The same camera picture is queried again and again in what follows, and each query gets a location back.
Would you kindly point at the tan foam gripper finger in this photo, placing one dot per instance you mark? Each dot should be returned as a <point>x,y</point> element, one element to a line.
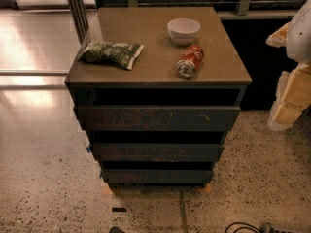
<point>297,95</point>
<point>279,37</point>

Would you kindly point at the red soda can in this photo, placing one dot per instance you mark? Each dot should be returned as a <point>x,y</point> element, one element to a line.
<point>190,61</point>

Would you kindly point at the dark metal post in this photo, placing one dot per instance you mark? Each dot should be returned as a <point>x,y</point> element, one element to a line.
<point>77,9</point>

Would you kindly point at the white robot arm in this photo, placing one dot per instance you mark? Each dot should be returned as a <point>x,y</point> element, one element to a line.
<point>298,47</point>

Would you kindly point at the green chip bag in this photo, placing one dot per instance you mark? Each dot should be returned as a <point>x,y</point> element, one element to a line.
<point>102,52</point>

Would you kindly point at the black tape on floor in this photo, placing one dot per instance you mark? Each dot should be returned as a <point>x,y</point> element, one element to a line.
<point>119,209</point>

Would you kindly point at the dark brown drawer cabinet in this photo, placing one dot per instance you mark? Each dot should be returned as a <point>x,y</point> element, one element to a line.
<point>153,81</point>

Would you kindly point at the white ceramic bowl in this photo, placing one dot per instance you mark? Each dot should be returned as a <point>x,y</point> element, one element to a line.
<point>182,31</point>

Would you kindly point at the dark drawer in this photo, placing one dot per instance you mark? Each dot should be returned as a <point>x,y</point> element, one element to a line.
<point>115,176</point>
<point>156,118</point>
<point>157,152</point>

